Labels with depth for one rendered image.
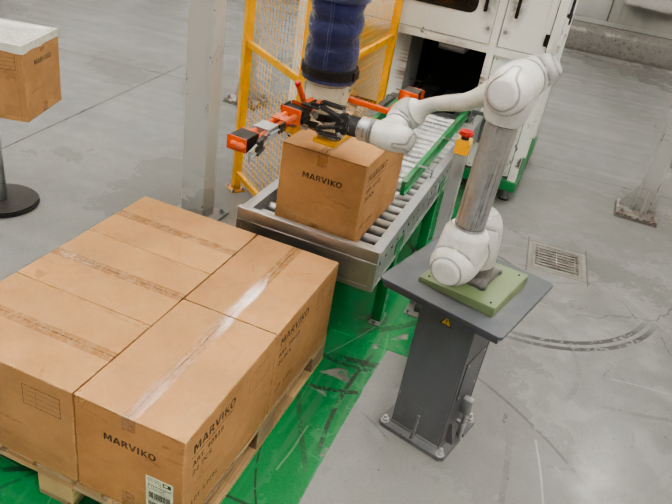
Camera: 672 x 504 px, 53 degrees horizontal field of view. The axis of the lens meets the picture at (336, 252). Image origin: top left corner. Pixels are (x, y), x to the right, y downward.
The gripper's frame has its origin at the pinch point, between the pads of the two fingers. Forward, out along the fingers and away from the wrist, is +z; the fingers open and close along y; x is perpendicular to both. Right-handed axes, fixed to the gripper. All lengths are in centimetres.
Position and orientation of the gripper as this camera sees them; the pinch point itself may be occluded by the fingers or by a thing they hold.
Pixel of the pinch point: (309, 113)
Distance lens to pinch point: 259.8
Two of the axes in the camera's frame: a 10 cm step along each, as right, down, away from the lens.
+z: -9.2, -3.1, 2.6
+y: -1.4, 8.5, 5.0
